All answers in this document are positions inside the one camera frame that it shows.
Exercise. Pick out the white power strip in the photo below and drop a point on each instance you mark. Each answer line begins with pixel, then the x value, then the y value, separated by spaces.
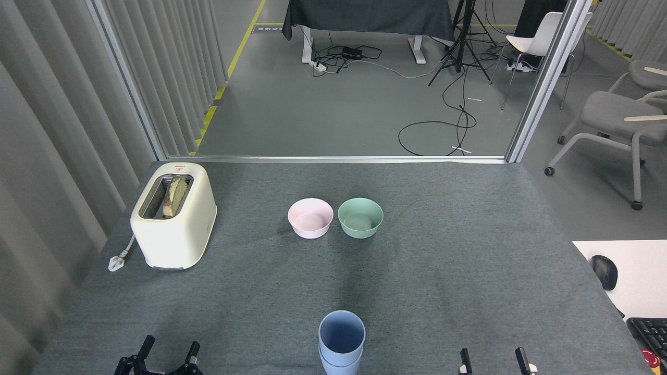
pixel 319 65
pixel 521 66

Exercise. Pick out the green bowl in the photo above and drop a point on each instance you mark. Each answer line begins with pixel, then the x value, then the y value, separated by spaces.
pixel 360 230

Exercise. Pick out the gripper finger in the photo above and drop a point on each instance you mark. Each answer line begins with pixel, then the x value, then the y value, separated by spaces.
pixel 465 362
pixel 139 359
pixel 523 360
pixel 190 362

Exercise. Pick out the white plastic chair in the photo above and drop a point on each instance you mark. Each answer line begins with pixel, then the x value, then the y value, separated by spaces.
pixel 536 39

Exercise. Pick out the red round object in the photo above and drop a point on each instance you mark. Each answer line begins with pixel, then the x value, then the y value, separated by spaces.
pixel 650 358

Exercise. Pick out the black tripod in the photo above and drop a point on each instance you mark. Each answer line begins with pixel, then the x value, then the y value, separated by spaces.
pixel 458 47

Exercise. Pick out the black computer mouse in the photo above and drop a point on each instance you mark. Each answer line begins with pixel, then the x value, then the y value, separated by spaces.
pixel 604 272

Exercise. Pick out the black power adapter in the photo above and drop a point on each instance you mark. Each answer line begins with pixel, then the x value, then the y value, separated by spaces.
pixel 352 52

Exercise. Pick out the black cabinet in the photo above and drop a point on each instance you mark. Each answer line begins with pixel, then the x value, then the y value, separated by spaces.
pixel 531 15

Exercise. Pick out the black keyboard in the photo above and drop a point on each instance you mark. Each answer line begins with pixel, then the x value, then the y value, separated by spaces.
pixel 651 333

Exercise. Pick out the silver frame rail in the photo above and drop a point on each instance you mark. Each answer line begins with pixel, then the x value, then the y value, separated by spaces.
pixel 338 159

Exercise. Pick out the table with black cloth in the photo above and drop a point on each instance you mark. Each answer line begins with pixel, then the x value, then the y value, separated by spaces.
pixel 365 15

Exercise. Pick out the blue cup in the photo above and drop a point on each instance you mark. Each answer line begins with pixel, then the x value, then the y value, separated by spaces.
pixel 341 338
pixel 341 369

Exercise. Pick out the silver post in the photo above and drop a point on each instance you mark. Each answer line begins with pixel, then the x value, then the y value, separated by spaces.
pixel 130 83
pixel 547 83

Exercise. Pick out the white desk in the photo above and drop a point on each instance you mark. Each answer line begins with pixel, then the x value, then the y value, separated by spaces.
pixel 641 271

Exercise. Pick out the pink bowl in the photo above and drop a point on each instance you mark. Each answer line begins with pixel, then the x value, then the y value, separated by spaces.
pixel 310 229

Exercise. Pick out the grey curtain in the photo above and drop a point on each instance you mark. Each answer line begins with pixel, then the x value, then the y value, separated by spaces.
pixel 630 26
pixel 36 156
pixel 177 41

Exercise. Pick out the cream toaster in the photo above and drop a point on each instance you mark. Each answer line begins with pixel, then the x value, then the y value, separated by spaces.
pixel 177 239

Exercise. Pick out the grey chair with white frame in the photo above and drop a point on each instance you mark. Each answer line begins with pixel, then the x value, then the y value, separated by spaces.
pixel 649 73
pixel 615 114

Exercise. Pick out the dark grey table cloth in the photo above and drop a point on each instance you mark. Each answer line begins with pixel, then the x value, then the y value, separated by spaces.
pixel 354 281

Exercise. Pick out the bread slice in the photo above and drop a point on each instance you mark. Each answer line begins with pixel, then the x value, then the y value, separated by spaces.
pixel 174 197

